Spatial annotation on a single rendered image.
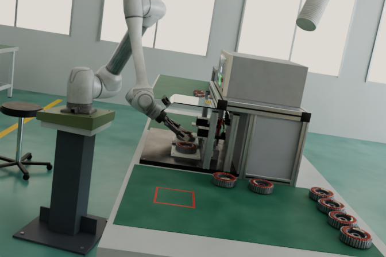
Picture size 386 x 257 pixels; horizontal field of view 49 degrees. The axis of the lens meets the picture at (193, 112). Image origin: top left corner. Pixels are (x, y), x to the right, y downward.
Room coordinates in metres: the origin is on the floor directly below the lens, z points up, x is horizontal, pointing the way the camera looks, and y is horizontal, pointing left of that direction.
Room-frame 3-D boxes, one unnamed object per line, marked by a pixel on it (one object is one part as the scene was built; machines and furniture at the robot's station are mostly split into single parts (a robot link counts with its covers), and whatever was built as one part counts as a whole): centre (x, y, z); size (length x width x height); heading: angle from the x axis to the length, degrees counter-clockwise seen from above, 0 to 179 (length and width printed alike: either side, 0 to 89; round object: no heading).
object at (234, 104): (2.26, -0.31, 1.09); 0.68 x 0.44 x 0.05; 3
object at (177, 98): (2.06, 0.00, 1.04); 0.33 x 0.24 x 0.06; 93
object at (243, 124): (2.25, -0.24, 0.92); 0.66 x 0.01 x 0.30; 3
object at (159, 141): (2.24, 0.00, 0.76); 0.64 x 0.47 x 0.02; 3
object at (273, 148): (1.93, -0.40, 0.91); 0.28 x 0.03 x 0.32; 93
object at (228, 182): (1.81, -0.19, 0.77); 0.11 x 0.11 x 0.04
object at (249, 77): (2.24, -0.31, 1.22); 0.44 x 0.39 x 0.20; 3
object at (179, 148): (2.12, 0.01, 0.80); 0.11 x 0.11 x 0.04
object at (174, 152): (2.12, 0.01, 0.78); 0.15 x 0.15 x 0.01; 3
